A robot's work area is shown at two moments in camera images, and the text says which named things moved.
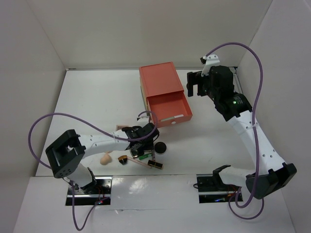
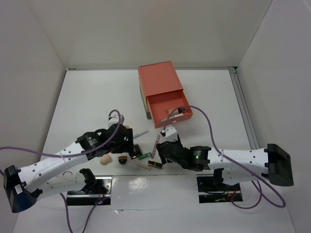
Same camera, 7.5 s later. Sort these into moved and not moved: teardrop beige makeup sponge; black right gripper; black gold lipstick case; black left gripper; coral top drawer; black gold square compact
Moved: black right gripper; black left gripper
Not moved: teardrop beige makeup sponge; coral top drawer; black gold square compact; black gold lipstick case
